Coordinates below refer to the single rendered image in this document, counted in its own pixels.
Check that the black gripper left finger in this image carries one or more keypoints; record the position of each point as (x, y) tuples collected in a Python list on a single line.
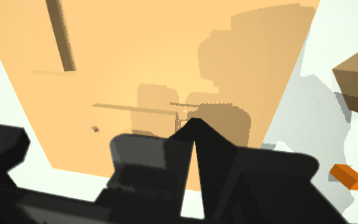
[(172, 154)]

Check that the orange block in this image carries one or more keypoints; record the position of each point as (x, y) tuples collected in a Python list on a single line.
[(346, 175)]

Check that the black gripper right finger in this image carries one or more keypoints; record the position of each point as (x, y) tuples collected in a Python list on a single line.
[(220, 163)]

